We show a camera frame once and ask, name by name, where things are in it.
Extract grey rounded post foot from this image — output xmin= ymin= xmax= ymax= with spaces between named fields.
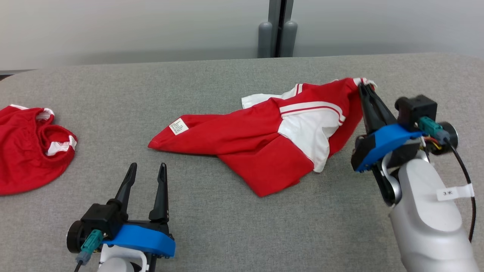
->
xmin=280 ymin=20 xmax=298 ymax=58
xmin=258 ymin=21 xmax=273 ymax=59

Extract grey partition post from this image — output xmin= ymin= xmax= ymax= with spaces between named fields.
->
xmin=268 ymin=0 xmax=295 ymax=58

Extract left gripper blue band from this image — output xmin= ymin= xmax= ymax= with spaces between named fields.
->
xmin=104 ymin=162 xmax=176 ymax=272

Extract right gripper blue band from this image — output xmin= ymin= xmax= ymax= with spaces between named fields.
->
xmin=351 ymin=83 xmax=424 ymax=174

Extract teal left camera connector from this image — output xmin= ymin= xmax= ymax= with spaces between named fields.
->
xmin=76 ymin=229 xmax=104 ymax=265

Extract teal right camera connector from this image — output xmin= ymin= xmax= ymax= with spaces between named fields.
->
xmin=417 ymin=116 xmax=450 ymax=146

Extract red and white shorts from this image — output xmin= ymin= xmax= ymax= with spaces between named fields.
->
xmin=148 ymin=77 xmax=377 ymax=198

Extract teal camera connector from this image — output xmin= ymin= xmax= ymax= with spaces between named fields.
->
xmin=76 ymin=229 xmax=104 ymax=265
xmin=417 ymin=116 xmax=450 ymax=146

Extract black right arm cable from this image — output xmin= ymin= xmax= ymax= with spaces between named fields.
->
xmin=444 ymin=138 xmax=476 ymax=243

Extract red garment with white trim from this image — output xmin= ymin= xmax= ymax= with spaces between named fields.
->
xmin=0 ymin=104 xmax=78 ymax=196

